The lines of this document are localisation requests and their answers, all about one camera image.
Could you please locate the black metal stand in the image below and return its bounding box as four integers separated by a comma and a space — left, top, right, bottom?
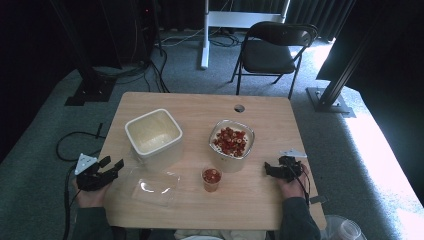
49, 0, 118, 107
305, 19, 374, 118

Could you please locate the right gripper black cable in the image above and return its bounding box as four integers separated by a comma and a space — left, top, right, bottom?
289, 163, 313, 208

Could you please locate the small portion of red slices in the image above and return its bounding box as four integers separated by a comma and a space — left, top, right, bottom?
203, 168, 222, 184

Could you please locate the person's left hand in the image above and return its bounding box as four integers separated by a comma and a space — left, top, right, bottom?
73, 179, 113, 209

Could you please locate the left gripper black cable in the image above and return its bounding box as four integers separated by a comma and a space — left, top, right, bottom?
62, 164, 81, 240

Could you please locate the black floor cable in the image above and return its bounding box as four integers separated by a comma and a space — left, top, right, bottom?
55, 122, 108, 163

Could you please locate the black computer tower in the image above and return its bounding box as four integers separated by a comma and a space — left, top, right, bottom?
99, 0, 158, 66

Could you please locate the person's right hand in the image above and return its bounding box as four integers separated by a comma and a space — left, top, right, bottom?
277, 163, 310, 200

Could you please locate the bundle of black cables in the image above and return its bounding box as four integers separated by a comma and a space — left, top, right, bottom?
93, 46, 172, 94

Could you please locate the square glass bowl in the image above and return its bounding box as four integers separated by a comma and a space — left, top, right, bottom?
208, 118, 256, 174

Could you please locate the clear plastic jug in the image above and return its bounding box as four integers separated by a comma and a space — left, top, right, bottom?
320, 214, 368, 240

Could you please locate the clear plastic cup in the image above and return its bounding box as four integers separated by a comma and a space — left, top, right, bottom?
200, 166, 223, 193

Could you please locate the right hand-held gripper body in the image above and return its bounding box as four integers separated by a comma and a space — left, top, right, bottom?
278, 148, 308, 184

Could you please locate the gray tag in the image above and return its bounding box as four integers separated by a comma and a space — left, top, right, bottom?
308, 195, 329, 205

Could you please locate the dark curtain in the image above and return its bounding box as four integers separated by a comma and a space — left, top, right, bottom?
156, 0, 355, 42

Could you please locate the white cable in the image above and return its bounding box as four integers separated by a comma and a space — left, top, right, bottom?
154, 27, 242, 48

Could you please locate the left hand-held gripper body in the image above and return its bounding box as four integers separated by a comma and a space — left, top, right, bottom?
73, 152, 118, 193

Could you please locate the clear plastic lid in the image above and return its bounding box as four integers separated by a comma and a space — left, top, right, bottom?
130, 167, 181, 208

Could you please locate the black folding chair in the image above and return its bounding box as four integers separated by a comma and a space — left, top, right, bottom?
229, 20, 319, 100

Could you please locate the pile of red fruit slices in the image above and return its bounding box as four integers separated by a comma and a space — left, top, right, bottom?
212, 126, 248, 158

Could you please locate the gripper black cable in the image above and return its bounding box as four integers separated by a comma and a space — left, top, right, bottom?
62, 164, 81, 240
289, 163, 313, 208

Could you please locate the white square container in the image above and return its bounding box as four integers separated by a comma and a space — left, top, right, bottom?
124, 108, 184, 173

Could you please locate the white desk frame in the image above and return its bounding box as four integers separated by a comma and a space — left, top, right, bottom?
200, 0, 292, 70

